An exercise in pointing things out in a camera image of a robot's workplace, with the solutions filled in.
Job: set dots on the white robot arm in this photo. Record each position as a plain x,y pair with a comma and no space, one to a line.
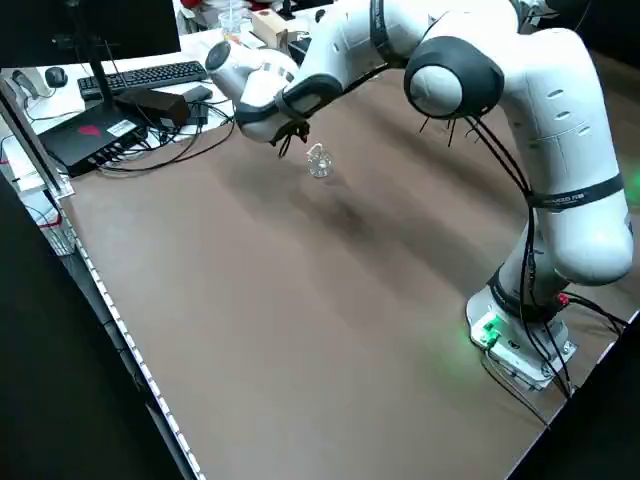
550,150

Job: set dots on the black power adapter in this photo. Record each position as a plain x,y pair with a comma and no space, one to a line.
197,92

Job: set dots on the dark brown box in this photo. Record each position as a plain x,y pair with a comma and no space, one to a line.
155,105

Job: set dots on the cardboard box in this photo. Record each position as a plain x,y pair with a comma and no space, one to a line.
267,25

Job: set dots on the clear plastic cup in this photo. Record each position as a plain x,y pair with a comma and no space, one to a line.
231,27

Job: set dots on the black keyboard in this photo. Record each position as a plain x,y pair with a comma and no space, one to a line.
145,75

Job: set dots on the red connector plug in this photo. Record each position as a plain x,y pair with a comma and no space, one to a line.
563,300

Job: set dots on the black box with red logo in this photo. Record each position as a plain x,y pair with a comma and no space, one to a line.
85,135

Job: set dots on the black monitor stand pole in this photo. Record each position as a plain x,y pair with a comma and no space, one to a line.
97,75

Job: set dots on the black monitor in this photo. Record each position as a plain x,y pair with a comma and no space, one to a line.
125,25

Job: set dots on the black computer mouse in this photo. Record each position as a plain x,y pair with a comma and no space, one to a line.
56,76

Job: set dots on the grey handheld device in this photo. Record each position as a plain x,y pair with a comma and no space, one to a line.
25,82

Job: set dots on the aluminium frame post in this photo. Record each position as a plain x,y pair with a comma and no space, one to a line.
30,130

